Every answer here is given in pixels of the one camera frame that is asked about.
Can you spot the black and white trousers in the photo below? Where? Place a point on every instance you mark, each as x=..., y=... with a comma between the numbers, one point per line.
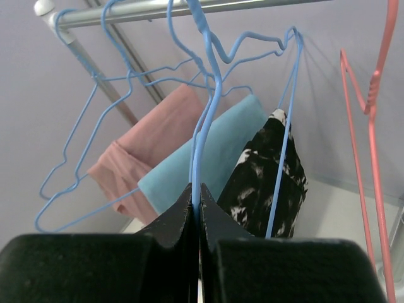
x=248, y=195

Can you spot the pink wire hanger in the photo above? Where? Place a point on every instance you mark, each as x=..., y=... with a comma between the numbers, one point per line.
x=368, y=106

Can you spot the light blue trousers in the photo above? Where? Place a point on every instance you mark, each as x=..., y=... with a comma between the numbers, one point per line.
x=225, y=142

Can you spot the pink trousers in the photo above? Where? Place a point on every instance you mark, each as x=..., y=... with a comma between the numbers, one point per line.
x=151, y=140

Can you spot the white and silver clothes rack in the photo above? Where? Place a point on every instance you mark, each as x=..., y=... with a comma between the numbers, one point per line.
x=396, y=235

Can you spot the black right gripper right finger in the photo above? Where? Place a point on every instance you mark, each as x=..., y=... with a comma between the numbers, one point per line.
x=239, y=267

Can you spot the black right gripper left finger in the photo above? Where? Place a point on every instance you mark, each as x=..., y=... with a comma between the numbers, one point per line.
x=159, y=263

